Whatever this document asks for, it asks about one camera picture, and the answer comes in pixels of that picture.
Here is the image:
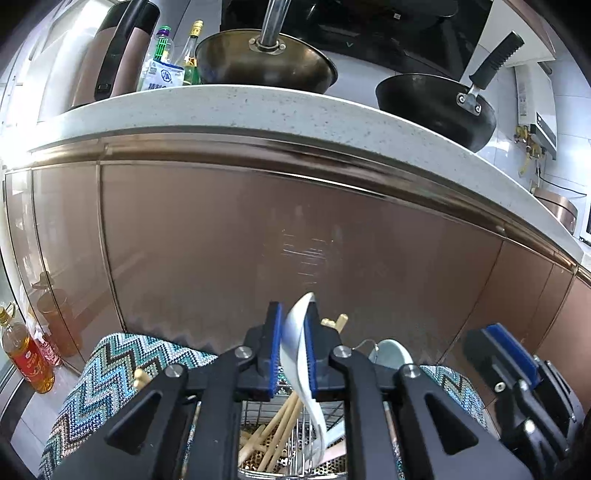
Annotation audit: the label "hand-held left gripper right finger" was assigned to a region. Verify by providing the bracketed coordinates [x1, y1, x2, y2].
[302, 302, 536, 480]

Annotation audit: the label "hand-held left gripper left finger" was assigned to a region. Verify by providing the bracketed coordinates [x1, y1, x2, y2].
[51, 301, 284, 480]

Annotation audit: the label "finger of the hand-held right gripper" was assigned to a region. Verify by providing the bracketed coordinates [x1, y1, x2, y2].
[485, 323, 542, 391]
[463, 328, 520, 404]

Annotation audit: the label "white plastic spoon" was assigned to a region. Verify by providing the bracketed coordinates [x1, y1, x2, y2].
[281, 292, 329, 464]

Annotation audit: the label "white bowl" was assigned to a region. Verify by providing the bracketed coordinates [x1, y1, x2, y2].
[368, 339, 413, 370]

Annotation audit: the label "clear plastic utensil holder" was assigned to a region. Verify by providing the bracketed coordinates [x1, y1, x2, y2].
[238, 339, 407, 478]

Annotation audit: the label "brown lower cabinets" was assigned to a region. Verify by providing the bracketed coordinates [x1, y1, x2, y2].
[2, 138, 591, 453]

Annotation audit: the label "copper rice cooker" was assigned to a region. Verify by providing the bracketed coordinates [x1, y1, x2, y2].
[534, 186, 579, 234]

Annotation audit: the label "zigzag patterned cloth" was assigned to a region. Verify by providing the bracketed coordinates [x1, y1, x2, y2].
[39, 332, 488, 480]

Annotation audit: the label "brass pipe valves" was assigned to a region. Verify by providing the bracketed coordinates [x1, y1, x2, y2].
[515, 124, 544, 177]

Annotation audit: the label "red packet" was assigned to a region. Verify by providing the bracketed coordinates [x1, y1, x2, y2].
[32, 330, 62, 368]

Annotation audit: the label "white speckled countertop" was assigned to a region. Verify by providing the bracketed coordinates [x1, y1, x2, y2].
[28, 84, 585, 273]

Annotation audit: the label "white water heater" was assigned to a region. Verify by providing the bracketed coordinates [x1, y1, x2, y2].
[512, 65, 558, 160]

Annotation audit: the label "amber oil bottle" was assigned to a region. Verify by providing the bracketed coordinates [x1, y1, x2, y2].
[0, 305, 55, 394]

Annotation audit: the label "black wok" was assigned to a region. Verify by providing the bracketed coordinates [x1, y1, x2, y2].
[375, 31, 526, 154]

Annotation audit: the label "brass wok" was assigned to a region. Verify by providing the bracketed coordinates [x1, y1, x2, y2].
[194, 0, 339, 94]

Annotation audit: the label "blue white salt bag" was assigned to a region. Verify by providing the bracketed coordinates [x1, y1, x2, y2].
[137, 58, 185, 92]

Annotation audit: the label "clear bottle yellow cap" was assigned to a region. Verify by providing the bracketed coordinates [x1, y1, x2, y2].
[181, 20, 205, 86]

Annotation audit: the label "clear plastic bottle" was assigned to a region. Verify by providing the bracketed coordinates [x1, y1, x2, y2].
[154, 27, 172, 63]

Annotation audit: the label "black power cable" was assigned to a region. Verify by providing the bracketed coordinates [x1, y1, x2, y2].
[536, 166, 591, 197]

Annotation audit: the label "brown kettle black handle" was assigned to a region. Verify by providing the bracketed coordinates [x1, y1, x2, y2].
[69, 0, 161, 112]

